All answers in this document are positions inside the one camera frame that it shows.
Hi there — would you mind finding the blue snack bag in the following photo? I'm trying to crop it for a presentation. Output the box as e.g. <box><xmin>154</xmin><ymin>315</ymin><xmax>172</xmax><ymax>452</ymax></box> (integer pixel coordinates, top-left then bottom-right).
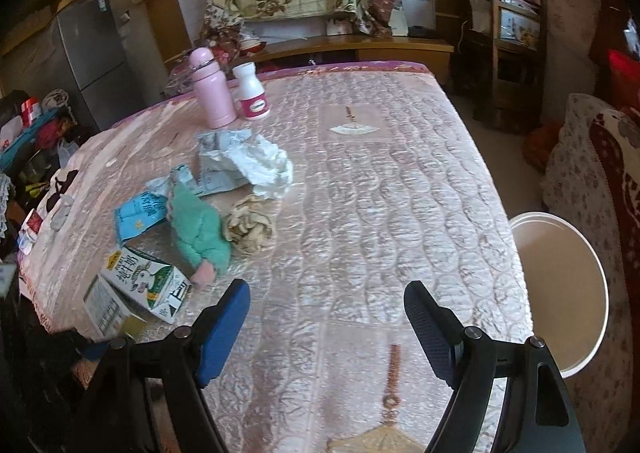
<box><xmin>114</xmin><ymin>192</ymin><xmax>167</xmax><ymax>244</ymax></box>

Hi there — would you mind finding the pink quilted table cover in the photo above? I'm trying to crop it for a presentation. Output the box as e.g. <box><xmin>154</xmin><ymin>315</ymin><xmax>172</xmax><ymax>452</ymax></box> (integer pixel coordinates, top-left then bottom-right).
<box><xmin>18</xmin><ymin>61</ymin><xmax>534</xmax><ymax>453</ymax></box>

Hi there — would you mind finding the white paper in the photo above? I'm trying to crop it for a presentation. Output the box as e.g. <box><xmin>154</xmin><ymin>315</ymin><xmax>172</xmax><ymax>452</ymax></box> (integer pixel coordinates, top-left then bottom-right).
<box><xmin>198</xmin><ymin>129</ymin><xmax>293</xmax><ymax>200</ymax></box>

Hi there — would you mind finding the grey small box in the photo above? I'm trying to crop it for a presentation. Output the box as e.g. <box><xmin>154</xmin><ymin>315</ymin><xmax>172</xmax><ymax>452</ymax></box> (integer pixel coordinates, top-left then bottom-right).
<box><xmin>82</xmin><ymin>275</ymin><xmax>146</xmax><ymax>339</ymax></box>

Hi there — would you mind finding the grey flat wrapper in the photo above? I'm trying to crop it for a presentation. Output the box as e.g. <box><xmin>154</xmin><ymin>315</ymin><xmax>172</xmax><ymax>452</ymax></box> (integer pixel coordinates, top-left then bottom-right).
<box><xmin>145</xmin><ymin>164</ymin><xmax>250</xmax><ymax>198</ymax></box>

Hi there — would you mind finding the crumpled beige wrapper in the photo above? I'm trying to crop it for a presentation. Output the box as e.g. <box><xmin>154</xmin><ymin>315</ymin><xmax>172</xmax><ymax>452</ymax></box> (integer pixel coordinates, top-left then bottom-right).
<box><xmin>222</xmin><ymin>194</ymin><xmax>276</xmax><ymax>255</ymax></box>

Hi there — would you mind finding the green knitted sock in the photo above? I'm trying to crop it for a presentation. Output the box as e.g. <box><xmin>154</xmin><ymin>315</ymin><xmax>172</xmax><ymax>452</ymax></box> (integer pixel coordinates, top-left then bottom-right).
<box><xmin>167</xmin><ymin>182</ymin><xmax>231</xmax><ymax>286</ymax></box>

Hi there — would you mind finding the wooden TV cabinet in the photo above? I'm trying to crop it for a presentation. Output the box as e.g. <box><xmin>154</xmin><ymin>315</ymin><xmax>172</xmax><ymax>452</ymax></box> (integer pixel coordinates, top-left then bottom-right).
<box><xmin>164</xmin><ymin>34</ymin><xmax>456</xmax><ymax>89</ymax></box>

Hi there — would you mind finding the floral brown white sofa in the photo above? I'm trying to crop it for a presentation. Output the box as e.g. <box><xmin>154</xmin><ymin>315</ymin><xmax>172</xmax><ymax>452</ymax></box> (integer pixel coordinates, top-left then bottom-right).
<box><xmin>542</xmin><ymin>94</ymin><xmax>639</xmax><ymax>452</ymax></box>

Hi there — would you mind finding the pink thermos bottle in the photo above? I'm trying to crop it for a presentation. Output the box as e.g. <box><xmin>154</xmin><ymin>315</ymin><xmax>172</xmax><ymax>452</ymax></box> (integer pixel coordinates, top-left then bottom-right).
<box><xmin>189</xmin><ymin>48</ymin><xmax>238</xmax><ymax>129</ymax></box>

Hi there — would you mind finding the white bottle pink label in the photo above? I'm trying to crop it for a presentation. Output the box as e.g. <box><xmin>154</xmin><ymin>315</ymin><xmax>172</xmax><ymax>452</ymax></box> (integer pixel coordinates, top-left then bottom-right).
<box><xmin>232</xmin><ymin>62</ymin><xmax>269</xmax><ymax>121</ymax></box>

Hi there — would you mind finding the white green milk carton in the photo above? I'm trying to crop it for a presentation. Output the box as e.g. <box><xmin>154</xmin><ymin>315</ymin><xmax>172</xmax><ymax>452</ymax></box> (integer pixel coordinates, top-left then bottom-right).
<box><xmin>100</xmin><ymin>246</ymin><xmax>191</xmax><ymax>324</ymax></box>

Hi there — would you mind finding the white plastic trash bin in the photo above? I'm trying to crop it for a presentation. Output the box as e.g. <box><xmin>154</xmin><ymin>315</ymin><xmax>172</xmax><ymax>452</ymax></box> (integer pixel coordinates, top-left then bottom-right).
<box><xmin>510</xmin><ymin>212</ymin><xmax>610</xmax><ymax>378</ymax></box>

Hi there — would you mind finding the grey refrigerator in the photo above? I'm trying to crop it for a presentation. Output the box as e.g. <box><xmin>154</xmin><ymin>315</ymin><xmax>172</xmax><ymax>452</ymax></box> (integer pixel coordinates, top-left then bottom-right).
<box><xmin>52</xmin><ymin>0</ymin><xmax>144</xmax><ymax>132</ymax></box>

